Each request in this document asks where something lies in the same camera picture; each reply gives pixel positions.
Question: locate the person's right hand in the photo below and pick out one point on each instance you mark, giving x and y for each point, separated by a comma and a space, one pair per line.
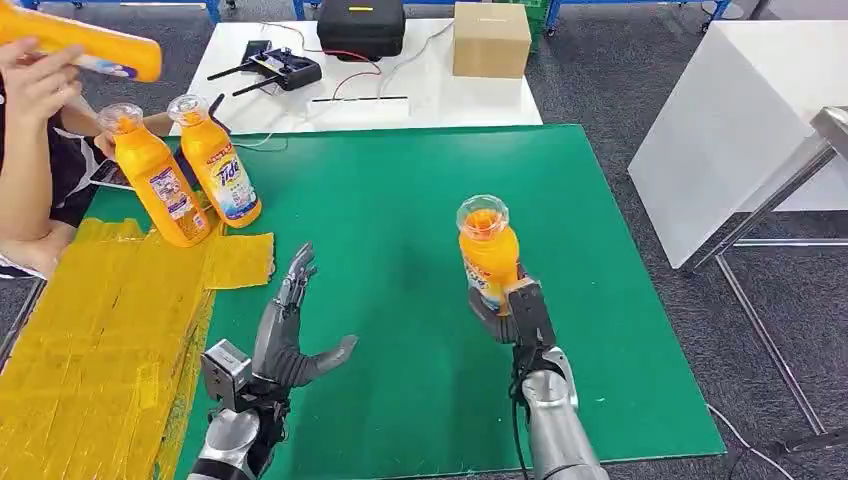
33, 86

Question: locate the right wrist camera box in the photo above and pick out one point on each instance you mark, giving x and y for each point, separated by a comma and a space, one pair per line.
533, 318

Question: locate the black phone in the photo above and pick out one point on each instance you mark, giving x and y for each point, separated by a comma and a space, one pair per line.
257, 50

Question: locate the person's left hand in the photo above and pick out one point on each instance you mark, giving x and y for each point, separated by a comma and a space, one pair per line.
106, 144

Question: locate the cardboard box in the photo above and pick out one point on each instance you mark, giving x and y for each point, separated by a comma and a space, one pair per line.
491, 43

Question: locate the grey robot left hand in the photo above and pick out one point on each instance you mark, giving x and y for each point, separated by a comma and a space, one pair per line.
278, 351

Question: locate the green mat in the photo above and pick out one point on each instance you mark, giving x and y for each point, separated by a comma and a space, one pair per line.
397, 199

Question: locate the orange detergent bottle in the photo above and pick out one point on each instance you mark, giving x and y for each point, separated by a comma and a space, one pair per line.
222, 179
489, 255
99, 43
162, 199

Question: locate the black remote controller with antennas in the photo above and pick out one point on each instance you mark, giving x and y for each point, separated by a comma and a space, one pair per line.
291, 68

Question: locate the green crate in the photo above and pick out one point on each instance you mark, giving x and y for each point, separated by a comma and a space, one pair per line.
538, 18

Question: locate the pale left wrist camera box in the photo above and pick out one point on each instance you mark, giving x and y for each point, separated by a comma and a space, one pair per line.
225, 374

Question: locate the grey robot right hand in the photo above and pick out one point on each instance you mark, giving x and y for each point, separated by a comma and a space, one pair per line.
493, 328

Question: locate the person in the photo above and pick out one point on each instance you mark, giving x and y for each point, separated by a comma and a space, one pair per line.
66, 172

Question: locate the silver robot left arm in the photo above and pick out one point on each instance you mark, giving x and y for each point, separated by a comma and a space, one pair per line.
228, 437

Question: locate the black carrying case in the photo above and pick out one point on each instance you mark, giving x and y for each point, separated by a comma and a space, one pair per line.
361, 30

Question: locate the dark blue tablet case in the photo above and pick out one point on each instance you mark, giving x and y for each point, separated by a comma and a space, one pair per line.
216, 109

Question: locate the steel table frame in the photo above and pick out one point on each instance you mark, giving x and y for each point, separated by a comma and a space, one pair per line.
831, 129

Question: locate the large white table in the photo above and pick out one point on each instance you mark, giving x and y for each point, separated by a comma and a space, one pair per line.
729, 119

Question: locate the yellow sheet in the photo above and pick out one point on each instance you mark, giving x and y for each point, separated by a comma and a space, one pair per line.
99, 344

